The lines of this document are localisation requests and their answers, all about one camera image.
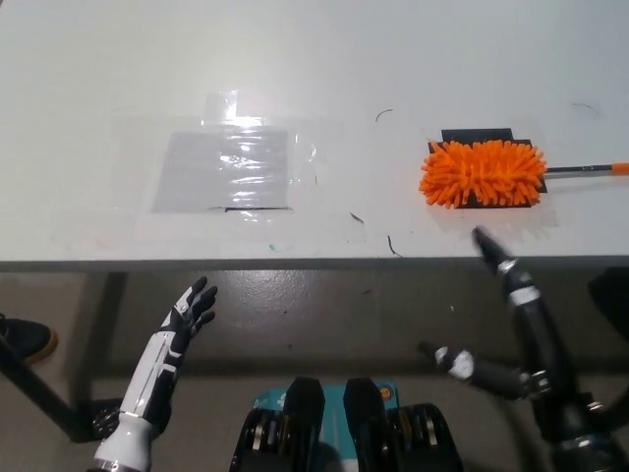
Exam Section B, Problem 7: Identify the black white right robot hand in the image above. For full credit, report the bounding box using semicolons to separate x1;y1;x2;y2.
416;225;591;435

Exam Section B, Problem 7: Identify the black shoe tan sole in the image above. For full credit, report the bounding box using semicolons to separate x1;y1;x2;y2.
0;311;59;366

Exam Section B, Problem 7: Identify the black rounded object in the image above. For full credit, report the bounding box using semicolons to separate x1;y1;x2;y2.
588;267;629;319

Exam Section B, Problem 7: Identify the orange microfibre extendable duster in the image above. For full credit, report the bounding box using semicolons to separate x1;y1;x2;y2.
419;139;629;210

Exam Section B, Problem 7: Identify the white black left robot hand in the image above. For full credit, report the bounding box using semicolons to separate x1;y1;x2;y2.
116;274;220;437

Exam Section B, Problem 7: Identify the black tape square patch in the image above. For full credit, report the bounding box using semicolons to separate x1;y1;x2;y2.
426;127;549;210

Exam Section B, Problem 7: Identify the black metal table leg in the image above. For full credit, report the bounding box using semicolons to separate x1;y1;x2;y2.
0;338;97;442

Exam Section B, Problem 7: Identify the clear adhesive film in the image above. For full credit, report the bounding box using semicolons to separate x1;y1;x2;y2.
146;88;345;225

